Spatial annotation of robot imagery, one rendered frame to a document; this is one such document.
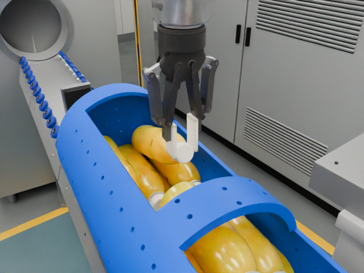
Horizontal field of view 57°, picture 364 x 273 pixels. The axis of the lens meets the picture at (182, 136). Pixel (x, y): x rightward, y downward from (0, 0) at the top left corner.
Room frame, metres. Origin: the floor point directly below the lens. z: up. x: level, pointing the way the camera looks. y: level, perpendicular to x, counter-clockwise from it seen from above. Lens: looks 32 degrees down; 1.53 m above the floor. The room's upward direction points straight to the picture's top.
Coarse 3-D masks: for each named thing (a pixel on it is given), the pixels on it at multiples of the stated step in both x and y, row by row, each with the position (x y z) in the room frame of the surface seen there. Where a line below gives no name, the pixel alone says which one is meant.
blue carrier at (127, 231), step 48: (96, 96) 0.65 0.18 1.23; (144, 96) 0.69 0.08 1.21; (96, 144) 0.51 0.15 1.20; (96, 192) 0.42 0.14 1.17; (192, 192) 0.34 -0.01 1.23; (240, 192) 0.34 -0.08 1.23; (96, 240) 0.37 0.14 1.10; (144, 240) 0.29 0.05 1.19; (192, 240) 0.28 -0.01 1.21; (288, 240) 0.38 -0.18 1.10
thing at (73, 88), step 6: (72, 84) 1.07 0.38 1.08; (78, 84) 1.07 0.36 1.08; (84, 84) 1.07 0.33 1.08; (90, 84) 1.07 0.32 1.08; (66, 90) 1.03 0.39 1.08; (72, 90) 1.03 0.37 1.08; (78, 90) 1.04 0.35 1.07; (84, 90) 1.05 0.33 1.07; (90, 90) 1.06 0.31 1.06; (66, 96) 1.02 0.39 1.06; (72, 96) 1.03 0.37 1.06; (78, 96) 1.04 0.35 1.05; (66, 102) 1.02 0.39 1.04; (72, 102) 1.02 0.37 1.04; (66, 108) 1.03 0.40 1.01
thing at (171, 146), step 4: (172, 124) 0.51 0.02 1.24; (172, 128) 0.50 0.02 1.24; (176, 128) 0.50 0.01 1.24; (172, 132) 0.50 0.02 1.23; (176, 132) 0.50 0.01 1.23; (172, 136) 0.50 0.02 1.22; (176, 136) 0.50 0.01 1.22; (172, 140) 0.50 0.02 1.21; (176, 140) 0.50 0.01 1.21; (168, 144) 0.51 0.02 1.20; (172, 144) 0.50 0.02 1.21; (176, 144) 0.50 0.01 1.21; (168, 148) 0.51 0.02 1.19; (172, 148) 0.50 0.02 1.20; (176, 148) 0.50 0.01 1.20; (168, 152) 0.51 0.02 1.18; (172, 152) 0.50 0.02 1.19; (176, 152) 0.50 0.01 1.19; (172, 156) 0.50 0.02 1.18; (176, 156) 0.50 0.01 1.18
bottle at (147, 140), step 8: (136, 128) 0.67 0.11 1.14; (144, 128) 0.65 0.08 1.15; (152, 128) 0.63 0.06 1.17; (160, 128) 0.61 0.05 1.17; (136, 136) 0.64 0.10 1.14; (144, 136) 0.61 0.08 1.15; (152, 136) 0.58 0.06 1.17; (160, 136) 0.56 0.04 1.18; (136, 144) 0.63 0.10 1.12; (144, 144) 0.59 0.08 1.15; (152, 144) 0.56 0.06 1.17; (160, 144) 0.54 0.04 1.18; (144, 152) 0.60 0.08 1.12; (152, 152) 0.56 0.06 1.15; (160, 152) 0.54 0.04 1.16; (160, 160) 0.54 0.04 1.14; (168, 160) 0.53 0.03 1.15
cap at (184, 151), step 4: (180, 144) 0.52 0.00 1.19; (184, 144) 0.52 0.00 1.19; (188, 144) 0.52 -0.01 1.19; (180, 148) 0.51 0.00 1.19; (184, 148) 0.52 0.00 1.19; (188, 148) 0.52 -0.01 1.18; (192, 148) 0.52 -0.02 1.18; (180, 152) 0.51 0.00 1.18; (184, 152) 0.51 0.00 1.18; (188, 152) 0.52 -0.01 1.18; (192, 152) 0.52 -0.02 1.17; (180, 156) 0.51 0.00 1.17; (184, 156) 0.51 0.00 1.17; (188, 156) 0.51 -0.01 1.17; (192, 156) 0.52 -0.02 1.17; (176, 160) 0.51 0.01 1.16; (180, 160) 0.50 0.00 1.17; (184, 160) 0.51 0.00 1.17; (188, 160) 0.51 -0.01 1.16
